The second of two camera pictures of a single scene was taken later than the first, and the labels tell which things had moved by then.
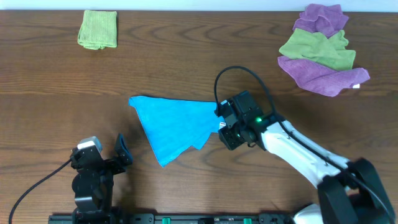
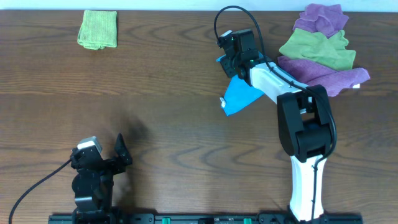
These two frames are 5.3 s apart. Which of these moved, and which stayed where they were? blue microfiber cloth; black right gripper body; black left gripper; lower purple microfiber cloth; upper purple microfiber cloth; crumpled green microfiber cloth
Moved: blue microfiber cloth; black right gripper body
Stayed: lower purple microfiber cloth; upper purple microfiber cloth; black left gripper; crumpled green microfiber cloth
